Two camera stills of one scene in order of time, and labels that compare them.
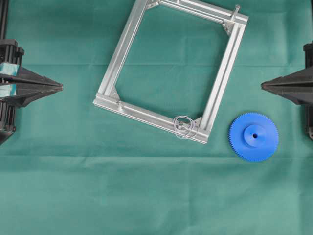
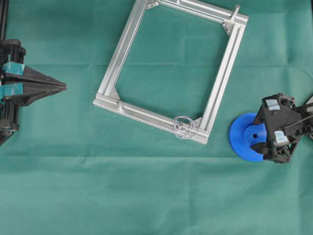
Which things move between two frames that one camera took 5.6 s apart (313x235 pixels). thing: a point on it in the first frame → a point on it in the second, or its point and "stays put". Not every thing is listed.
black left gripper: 11,73 stays put
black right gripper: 297,87 → 285,122
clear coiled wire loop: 184,127 stays put
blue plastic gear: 253,136 stays put
